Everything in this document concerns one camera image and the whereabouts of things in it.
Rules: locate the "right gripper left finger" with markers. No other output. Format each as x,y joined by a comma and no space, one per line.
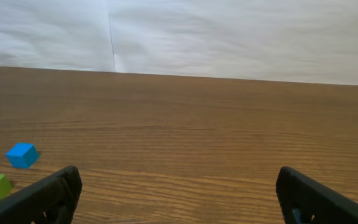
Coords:
47,196

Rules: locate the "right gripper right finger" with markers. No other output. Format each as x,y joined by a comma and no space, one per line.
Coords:
315,199

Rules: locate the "blue cube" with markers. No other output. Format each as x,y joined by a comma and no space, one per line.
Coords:
22,155

